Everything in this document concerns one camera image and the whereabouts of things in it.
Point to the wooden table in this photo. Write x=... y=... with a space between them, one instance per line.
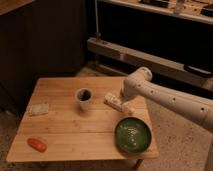
x=69 y=133

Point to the metal pole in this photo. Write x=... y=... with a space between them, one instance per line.
x=97 y=34

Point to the long wooden beam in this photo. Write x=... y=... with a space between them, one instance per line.
x=156 y=64

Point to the orange carrot toy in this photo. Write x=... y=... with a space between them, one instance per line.
x=37 y=144

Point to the wooden shelf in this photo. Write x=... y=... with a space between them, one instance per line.
x=184 y=9

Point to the white cup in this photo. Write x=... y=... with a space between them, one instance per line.
x=83 y=96

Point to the green ceramic bowl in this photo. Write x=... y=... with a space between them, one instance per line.
x=132 y=135

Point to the dark wooden cabinet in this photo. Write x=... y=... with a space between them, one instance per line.
x=43 y=38

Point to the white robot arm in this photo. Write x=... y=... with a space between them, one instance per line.
x=197 y=109

